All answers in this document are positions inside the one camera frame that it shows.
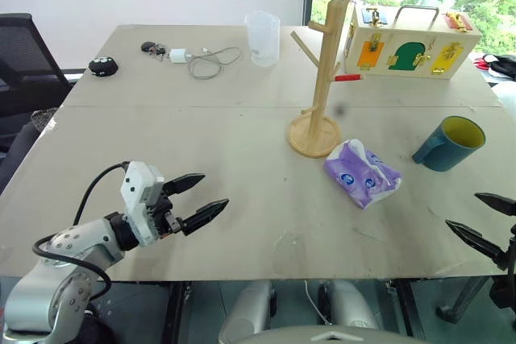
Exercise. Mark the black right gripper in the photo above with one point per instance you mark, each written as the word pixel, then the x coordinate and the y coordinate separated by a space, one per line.
pixel 511 253

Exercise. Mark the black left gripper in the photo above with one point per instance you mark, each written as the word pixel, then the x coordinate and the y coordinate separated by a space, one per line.
pixel 165 215

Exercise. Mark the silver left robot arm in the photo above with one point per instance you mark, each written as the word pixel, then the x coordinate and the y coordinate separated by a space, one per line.
pixel 68 251

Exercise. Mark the clear plastic measuring cup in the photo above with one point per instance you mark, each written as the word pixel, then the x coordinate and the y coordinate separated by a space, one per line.
pixel 264 44

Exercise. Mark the wooden mug tree stand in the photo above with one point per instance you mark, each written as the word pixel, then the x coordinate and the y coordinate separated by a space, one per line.
pixel 322 78

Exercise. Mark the blue mug yellow inside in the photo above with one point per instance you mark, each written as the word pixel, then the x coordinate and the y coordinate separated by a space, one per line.
pixel 443 154

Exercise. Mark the black table leg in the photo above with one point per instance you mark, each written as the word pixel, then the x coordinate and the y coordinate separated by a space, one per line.
pixel 175 312
pixel 411 307

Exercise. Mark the silver robot leg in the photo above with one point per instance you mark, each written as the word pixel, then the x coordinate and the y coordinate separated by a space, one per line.
pixel 348 303
pixel 250 307

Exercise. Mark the purple tissue pack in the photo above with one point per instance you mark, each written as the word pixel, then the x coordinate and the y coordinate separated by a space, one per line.
pixel 359 179

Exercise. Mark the white charger plug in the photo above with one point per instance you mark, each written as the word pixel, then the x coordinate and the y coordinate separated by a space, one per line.
pixel 177 56

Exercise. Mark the black key fob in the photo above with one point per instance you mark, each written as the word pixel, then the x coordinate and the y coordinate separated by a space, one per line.
pixel 150 46

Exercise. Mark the red and black bundle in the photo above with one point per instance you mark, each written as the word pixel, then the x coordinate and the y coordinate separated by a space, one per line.
pixel 500 64

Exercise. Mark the black round pouch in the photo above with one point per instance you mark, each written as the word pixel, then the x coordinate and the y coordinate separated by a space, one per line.
pixel 103 67

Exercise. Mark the black mesh object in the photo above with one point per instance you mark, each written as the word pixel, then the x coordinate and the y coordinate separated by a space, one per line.
pixel 42 118

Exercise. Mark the grey robot torso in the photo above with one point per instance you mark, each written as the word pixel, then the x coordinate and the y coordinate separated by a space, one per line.
pixel 330 336

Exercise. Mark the red tape marker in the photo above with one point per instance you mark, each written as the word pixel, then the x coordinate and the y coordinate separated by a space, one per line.
pixel 350 77

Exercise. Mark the wooden latch lock box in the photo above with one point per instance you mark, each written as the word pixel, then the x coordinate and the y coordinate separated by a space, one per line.
pixel 407 44

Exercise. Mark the black office chair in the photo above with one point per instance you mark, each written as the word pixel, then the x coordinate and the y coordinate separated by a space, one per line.
pixel 24 62

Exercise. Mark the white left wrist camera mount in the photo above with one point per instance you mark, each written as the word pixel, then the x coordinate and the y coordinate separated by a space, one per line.
pixel 139 195

